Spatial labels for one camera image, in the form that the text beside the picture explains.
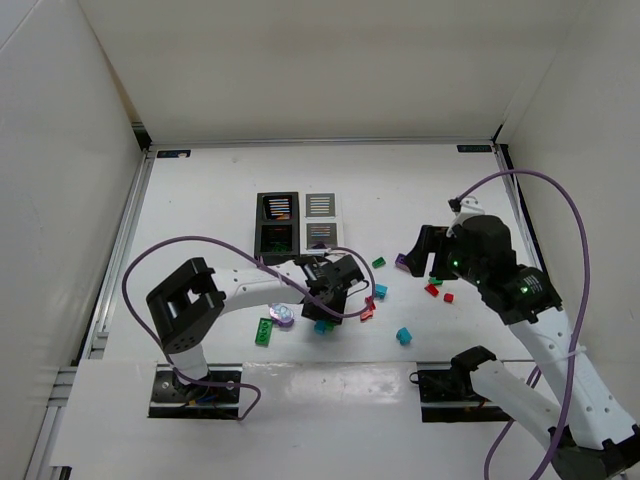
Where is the black slotted container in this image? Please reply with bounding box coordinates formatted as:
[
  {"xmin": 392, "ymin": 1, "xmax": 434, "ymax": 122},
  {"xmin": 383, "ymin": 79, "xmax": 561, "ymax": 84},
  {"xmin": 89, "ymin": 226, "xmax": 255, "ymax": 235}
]
[{"xmin": 254, "ymin": 192, "xmax": 300, "ymax": 266}]

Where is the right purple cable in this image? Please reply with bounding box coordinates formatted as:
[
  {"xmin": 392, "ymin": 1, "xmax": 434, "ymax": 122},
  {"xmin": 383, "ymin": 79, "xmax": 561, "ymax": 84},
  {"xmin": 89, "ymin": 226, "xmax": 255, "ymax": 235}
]
[{"xmin": 449, "ymin": 169, "xmax": 590, "ymax": 480}]

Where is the red curved lego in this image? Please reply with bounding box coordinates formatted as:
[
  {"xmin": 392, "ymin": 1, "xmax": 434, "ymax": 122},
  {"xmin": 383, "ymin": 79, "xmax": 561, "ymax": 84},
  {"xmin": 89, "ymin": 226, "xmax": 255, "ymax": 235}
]
[
  {"xmin": 365, "ymin": 296, "xmax": 376, "ymax": 310},
  {"xmin": 360, "ymin": 310, "xmax": 374, "ymax": 322}
]

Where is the red sloped lego brick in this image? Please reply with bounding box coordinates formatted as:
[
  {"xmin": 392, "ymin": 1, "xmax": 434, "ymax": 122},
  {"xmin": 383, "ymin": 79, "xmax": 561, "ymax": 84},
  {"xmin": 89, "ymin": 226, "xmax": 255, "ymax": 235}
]
[{"xmin": 425, "ymin": 284, "xmax": 439, "ymax": 297}]

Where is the small green sloped lego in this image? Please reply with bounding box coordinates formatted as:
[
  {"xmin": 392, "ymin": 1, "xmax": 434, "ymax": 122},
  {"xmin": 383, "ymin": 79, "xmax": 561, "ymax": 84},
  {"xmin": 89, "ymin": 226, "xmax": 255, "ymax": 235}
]
[{"xmin": 372, "ymin": 257, "xmax": 386, "ymax": 268}]

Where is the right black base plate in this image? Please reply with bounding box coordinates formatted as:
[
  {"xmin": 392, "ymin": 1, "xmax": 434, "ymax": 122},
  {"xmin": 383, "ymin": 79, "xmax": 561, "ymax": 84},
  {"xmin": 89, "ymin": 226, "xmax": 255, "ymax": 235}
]
[{"xmin": 408, "ymin": 364, "xmax": 510, "ymax": 424}]

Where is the white slotted container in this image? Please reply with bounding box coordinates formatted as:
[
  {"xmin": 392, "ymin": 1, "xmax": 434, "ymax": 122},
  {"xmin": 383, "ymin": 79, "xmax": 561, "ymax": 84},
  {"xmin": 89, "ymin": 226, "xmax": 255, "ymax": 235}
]
[{"xmin": 300, "ymin": 191, "xmax": 344, "ymax": 254}]

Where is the purple rectangular lego brick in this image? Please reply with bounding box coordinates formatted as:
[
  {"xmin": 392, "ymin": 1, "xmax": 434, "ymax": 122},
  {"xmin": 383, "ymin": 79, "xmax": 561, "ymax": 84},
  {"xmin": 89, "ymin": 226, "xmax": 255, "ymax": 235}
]
[{"xmin": 395, "ymin": 253, "xmax": 409, "ymax": 271}]

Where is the red curved lego lower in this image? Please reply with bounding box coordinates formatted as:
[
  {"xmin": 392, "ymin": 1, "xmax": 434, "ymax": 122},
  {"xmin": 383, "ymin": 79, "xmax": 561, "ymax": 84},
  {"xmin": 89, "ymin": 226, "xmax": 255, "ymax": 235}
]
[{"xmin": 360, "ymin": 310, "xmax": 374, "ymax": 322}]

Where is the red curved lego upper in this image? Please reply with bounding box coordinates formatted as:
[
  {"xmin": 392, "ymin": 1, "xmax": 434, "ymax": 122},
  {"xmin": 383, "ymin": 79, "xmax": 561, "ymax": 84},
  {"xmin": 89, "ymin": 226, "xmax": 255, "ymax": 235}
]
[{"xmin": 365, "ymin": 296, "xmax": 376, "ymax": 310}]

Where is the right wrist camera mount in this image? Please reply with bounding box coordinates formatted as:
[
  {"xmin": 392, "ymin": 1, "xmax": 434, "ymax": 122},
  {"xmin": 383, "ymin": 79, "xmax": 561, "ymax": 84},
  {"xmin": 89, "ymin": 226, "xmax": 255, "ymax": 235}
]
[{"xmin": 446, "ymin": 196, "xmax": 485, "ymax": 237}]

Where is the green flat lego plate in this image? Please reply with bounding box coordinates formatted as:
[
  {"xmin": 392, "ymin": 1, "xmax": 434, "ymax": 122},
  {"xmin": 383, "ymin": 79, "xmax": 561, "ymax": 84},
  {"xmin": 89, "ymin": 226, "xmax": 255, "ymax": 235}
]
[{"xmin": 255, "ymin": 318, "xmax": 273, "ymax": 347}]

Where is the cyan lego brick lower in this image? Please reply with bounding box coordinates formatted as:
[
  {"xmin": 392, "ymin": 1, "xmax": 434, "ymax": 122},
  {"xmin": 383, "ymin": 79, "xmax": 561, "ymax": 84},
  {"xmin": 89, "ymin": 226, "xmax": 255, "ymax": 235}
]
[{"xmin": 396, "ymin": 327, "xmax": 412, "ymax": 346}]

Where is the purple round lotus lego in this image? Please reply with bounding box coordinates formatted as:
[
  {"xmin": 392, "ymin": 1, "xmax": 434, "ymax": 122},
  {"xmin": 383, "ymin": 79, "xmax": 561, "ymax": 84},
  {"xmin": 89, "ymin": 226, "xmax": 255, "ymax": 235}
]
[{"xmin": 269, "ymin": 303, "xmax": 295, "ymax": 328}]

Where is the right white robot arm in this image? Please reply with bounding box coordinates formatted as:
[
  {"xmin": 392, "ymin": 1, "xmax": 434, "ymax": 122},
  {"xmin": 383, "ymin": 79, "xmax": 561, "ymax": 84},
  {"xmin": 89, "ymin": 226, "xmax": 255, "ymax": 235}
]
[{"xmin": 405, "ymin": 215, "xmax": 639, "ymax": 479}]

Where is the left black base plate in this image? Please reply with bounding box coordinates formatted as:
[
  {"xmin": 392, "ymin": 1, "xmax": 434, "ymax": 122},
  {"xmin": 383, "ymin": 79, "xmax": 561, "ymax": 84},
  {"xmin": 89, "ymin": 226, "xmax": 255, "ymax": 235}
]
[{"xmin": 147, "ymin": 364, "xmax": 242, "ymax": 420}]

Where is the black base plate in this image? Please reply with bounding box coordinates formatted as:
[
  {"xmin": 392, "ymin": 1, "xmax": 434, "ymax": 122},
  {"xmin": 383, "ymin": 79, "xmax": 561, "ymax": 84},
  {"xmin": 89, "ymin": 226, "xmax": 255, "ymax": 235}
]
[
  {"xmin": 408, "ymin": 364, "xmax": 510, "ymax": 424},
  {"xmin": 147, "ymin": 364, "xmax": 242, "ymax": 420}
]

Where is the cyan long lego brick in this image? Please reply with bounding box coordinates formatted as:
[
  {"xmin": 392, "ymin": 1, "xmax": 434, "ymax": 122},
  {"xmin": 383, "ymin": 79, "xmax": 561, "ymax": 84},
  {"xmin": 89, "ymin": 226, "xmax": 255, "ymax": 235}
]
[{"xmin": 314, "ymin": 320, "xmax": 327, "ymax": 335}]

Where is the cyan small lego brick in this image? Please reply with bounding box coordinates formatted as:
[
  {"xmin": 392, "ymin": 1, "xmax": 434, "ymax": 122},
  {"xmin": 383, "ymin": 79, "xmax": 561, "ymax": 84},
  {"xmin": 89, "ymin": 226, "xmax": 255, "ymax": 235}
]
[{"xmin": 374, "ymin": 284, "xmax": 388, "ymax": 300}]

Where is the green square lego brick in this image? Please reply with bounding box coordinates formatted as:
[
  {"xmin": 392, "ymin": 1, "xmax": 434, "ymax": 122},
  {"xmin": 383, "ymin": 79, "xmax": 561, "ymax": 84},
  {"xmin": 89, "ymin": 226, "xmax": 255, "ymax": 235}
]
[{"xmin": 271, "ymin": 242, "xmax": 290, "ymax": 252}]

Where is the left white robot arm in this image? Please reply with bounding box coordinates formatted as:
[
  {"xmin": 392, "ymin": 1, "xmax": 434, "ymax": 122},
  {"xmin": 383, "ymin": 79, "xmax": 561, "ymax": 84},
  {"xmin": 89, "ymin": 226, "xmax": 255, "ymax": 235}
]
[{"xmin": 146, "ymin": 255, "xmax": 365, "ymax": 393}]

